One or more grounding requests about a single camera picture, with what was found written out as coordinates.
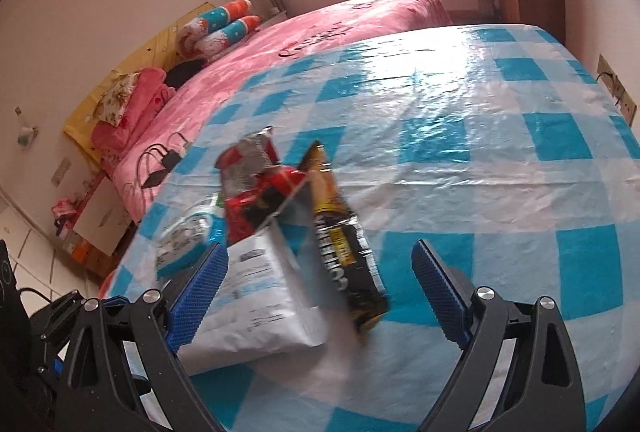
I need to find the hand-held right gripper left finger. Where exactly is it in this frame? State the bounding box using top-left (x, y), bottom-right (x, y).
top-left (65, 242), bottom-right (231, 432)

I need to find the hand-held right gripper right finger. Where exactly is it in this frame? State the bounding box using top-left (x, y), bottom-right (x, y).
top-left (411, 239), bottom-right (586, 432)

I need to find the white mailer bag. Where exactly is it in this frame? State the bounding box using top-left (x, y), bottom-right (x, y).
top-left (177, 172), bottom-right (332, 376)

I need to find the red snack bag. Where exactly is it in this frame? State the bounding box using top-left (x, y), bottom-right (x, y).
top-left (215, 126), bottom-right (307, 246)

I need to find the black and yellow snack bag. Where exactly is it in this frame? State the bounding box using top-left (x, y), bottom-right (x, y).
top-left (299, 139), bottom-right (392, 346)

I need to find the blue white packet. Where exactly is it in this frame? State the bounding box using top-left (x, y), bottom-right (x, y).
top-left (153, 204), bottom-right (229, 281)

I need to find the orange box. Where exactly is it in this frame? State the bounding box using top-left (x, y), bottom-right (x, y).
top-left (69, 237), bottom-right (107, 265)

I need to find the white cardboard sheet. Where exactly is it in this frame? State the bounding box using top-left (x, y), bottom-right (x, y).
top-left (74, 181), bottom-right (137, 259)

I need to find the blue white checkered tablecloth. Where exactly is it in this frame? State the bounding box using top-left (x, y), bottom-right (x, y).
top-left (100, 23), bottom-right (640, 432)

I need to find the pink folded blanket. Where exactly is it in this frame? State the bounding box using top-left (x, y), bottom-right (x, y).
top-left (90, 67), bottom-right (179, 164)

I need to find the floral pillow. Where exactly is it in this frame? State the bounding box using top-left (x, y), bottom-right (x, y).
top-left (95, 72), bottom-right (142, 129)

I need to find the dark cloth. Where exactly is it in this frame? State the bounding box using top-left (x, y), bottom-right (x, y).
top-left (165, 57), bottom-right (209, 89)

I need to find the yellow headboard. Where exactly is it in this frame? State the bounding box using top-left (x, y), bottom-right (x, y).
top-left (62, 2), bottom-right (217, 174)

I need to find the cartoon print pillow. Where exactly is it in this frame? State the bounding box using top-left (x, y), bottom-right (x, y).
top-left (192, 15), bottom-right (262, 61)
top-left (179, 0), bottom-right (254, 44)

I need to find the bed with pink sheet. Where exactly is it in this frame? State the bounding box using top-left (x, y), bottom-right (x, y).
top-left (107, 0), bottom-right (454, 224)

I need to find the black charging cable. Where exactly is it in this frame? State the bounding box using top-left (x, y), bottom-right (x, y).
top-left (132, 132), bottom-right (187, 193)

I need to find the small wall hook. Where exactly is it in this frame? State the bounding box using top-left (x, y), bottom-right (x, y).
top-left (14, 106), bottom-right (40, 149)

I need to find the wall socket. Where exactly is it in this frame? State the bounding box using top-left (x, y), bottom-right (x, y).
top-left (597, 53), bottom-right (639, 124)

